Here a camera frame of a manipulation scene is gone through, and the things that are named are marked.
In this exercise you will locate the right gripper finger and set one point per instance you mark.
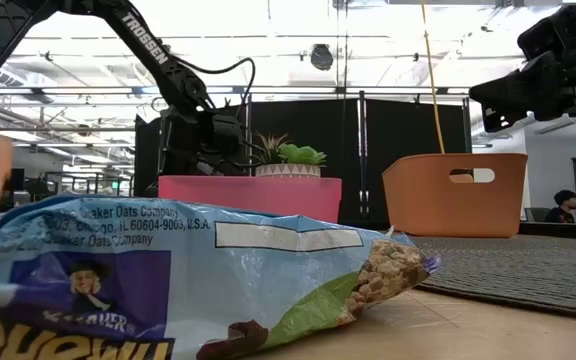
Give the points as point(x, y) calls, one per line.
point(518, 95)

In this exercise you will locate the blue Quaker Chewy granola bar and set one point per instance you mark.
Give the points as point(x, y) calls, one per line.
point(168, 280)

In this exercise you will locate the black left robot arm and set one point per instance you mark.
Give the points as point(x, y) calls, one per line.
point(143, 45)

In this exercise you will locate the red plastic tray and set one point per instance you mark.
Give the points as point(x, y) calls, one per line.
point(268, 197)

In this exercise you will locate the succulent in white patterned pot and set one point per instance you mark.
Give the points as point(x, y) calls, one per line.
point(288, 171)

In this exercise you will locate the person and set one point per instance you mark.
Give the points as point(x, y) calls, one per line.
point(565, 200)

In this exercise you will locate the black partition screen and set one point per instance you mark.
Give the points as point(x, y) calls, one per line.
point(398, 130)

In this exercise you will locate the black round overhead device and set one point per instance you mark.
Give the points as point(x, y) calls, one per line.
point(321, 56)

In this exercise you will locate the grey round woven placemat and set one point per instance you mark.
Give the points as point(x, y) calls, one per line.
point(518, 270)

